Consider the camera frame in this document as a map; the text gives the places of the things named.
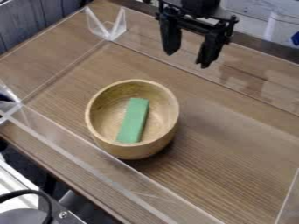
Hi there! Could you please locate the brown wooden bowl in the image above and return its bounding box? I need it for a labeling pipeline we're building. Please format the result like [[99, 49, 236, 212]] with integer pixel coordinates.
[[86, 80, 181, 159]]

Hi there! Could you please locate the grey metal bracket with screw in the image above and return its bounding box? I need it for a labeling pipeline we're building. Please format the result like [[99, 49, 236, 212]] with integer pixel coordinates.
[[39, 190, 87, 224]]

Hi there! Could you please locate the clear acrylic tray wall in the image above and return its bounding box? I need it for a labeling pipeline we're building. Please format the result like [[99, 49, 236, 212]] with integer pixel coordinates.
[[0, 0, 299, 224]]

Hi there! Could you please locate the green rectangular block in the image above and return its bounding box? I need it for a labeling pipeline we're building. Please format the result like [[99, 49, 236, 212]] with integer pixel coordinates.
[[117, 98, 150, 144]]

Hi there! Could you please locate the white container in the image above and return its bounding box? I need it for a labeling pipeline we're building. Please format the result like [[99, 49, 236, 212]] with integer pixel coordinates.
[[265, 10, 299, 49]]

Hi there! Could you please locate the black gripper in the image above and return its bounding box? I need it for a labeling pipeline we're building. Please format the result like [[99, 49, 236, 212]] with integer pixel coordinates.
[[157, 0, 240, 69]]

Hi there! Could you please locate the black cable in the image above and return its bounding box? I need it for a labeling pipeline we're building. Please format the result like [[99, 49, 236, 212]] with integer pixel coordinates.
[[0, 189, 54, 224]]

